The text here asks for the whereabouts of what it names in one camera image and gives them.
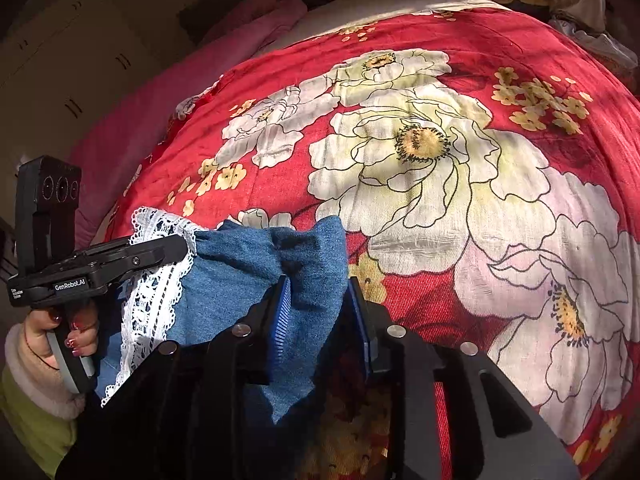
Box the blue denim pants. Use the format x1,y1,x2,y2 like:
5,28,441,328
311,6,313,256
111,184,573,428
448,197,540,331
96,207,348,426

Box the left forearm yellow sleeve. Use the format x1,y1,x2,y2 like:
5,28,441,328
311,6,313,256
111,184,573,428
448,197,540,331
1,324,86,479

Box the left hand red nails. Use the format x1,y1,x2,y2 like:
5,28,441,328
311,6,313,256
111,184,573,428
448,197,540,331
22,301,100,371

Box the red floral quilt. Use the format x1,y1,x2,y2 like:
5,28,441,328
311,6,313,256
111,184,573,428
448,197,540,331
101,9,639,479

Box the cream wardrobe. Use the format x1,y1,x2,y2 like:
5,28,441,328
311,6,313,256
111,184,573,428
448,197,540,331
1,0,192,223

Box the pink rolled blanket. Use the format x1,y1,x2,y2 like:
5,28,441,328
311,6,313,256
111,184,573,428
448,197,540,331
68,0,307,248

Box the beige bed sheet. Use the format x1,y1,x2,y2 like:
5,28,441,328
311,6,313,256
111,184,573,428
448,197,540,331
254,0,506,58

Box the cream curtain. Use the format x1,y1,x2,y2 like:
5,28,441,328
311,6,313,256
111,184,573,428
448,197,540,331
549,0,639,77

